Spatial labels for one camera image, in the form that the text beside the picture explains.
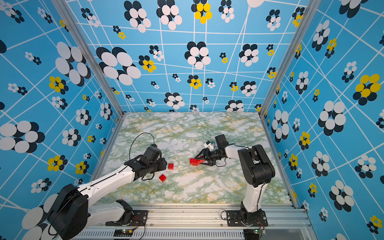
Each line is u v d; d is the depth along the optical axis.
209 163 0.86
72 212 0.41
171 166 0.90
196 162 0.89
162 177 0.85
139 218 0.73
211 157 0.84
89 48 0.84
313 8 0.68
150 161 0.65
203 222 0.73
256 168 0.51
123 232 0.72
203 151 0.85
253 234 0.69
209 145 0.91
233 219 0.73
